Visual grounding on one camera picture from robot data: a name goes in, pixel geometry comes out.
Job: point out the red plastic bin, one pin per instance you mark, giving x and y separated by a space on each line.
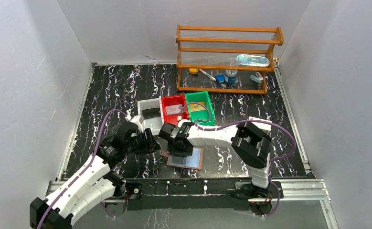
172 100

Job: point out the blue small block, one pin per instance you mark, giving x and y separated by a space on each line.
220 78

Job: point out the gold yellow card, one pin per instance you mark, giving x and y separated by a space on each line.
197 106

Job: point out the white plastic bin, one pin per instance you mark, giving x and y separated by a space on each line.
155 124

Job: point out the clear blister package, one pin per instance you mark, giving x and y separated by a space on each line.
252 60

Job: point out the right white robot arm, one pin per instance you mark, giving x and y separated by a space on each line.
250 142

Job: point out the grey stapler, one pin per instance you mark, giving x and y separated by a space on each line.
257 77

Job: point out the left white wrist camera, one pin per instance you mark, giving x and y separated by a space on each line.
138 120

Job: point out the yellow small block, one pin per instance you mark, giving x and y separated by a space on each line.
193 71

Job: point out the red white marker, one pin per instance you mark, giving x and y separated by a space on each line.
208 75

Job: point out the black card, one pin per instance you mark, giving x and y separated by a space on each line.
151 113

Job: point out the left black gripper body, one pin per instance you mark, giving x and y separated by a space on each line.
149 139

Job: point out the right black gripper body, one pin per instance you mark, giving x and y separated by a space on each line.
172 148

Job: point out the white silver card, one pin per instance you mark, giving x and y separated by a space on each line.
173 109

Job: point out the white box red label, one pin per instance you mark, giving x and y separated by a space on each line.
261 124

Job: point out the green plastic bin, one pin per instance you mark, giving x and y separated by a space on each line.
197 112

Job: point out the wooden shelf rack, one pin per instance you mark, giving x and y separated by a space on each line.
214 49

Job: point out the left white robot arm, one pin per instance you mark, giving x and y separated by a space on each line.
95 181

